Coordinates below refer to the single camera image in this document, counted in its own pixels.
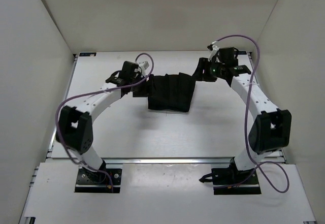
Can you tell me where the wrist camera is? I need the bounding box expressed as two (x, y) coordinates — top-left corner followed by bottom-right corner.
(138, 61), (149, 76)
(207, 41), (219, 62)

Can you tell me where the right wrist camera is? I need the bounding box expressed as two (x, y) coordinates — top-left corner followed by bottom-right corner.
(207, 41), (219, 62)

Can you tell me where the black pleated skirt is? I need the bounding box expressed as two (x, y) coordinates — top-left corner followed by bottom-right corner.
(148, 73), (196, 112)

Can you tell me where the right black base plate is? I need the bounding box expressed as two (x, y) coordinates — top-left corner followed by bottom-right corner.
(199, 166), (262, 195)

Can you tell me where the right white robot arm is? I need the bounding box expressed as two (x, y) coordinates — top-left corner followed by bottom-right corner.
(193, 44), (292, 184)

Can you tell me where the aluminium rail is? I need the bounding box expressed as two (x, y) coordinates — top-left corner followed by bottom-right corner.
(45, 156), (287, 166)

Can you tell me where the table label sticker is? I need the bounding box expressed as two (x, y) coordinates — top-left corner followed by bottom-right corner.
(235, 51), (247, 55)
(79, 52), (96, 57)

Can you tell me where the left table label sticker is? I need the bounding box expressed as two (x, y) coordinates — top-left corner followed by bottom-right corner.
(79, 52), (96, 57)

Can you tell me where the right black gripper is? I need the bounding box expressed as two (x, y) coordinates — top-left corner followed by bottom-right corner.
(191, 58), (225, 83)

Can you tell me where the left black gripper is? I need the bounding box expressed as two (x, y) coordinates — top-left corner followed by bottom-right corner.
(131, 73), (159, 97)

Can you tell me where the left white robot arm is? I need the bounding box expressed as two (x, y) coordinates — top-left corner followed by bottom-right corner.
(55, 61), (154, 182)

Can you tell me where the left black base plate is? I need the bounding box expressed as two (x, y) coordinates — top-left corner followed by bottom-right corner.
(75, 164), (122, 194)

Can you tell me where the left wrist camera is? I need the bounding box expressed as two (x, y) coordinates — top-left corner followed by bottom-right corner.
(138, 61), (149, 76)

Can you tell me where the right table label sticker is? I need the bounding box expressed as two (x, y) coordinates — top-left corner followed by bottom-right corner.
(235, 51), (247, 55)

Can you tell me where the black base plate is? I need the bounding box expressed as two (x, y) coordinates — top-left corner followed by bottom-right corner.
(199, 166), (262, 195)
(75, 164), (122, 194)

